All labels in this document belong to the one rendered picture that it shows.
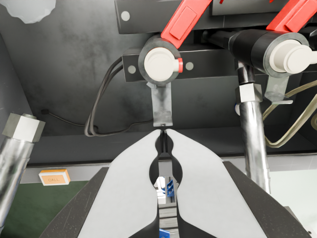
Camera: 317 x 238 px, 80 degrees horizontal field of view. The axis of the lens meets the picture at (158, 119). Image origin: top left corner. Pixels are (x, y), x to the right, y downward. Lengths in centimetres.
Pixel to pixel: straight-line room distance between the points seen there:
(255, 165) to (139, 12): 21
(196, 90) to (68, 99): 29
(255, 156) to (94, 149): 35
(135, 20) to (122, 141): 28
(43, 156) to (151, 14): 36
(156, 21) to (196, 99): 24
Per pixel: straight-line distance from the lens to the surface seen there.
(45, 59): 48
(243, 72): 19
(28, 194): 222
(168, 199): 117
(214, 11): 25
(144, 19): 26
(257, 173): 18
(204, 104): 46
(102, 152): 43
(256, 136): 18
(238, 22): 28
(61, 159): 45
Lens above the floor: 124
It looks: 63 degrees down
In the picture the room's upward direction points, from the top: 179 degrees clockwise
